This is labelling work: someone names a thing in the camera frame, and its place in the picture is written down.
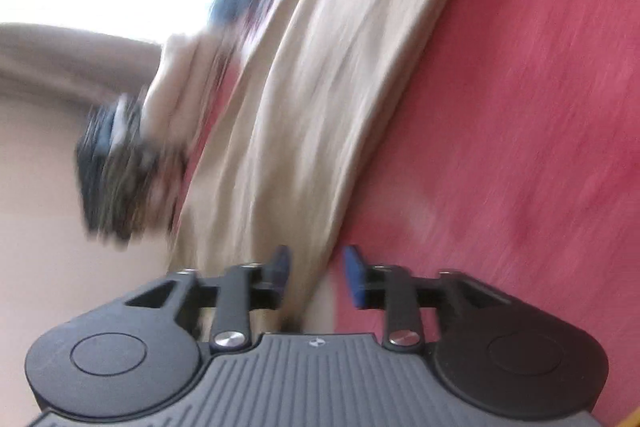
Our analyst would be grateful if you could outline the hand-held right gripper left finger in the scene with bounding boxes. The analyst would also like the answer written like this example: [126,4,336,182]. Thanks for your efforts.
[125,245,292,353]

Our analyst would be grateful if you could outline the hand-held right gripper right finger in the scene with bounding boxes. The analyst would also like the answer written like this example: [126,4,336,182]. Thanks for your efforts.
[342,244,516,349]

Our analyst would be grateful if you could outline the beige pants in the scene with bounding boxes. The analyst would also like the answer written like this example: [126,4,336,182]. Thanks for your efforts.
[170,0,497,339]

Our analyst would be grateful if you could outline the dark plaid folded garment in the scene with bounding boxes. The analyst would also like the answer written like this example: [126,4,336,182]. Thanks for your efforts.
[74,93,192,244]

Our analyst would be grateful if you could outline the cream folded blanket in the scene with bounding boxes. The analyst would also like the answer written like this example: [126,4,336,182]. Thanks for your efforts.
[141,31,237,150]

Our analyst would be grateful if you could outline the pink floral blanket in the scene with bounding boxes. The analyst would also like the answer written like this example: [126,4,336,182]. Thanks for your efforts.
[187,0,640,423]

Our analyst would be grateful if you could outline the brown curtain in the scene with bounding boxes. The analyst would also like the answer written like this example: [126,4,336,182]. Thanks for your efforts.
[0,22,167,108]

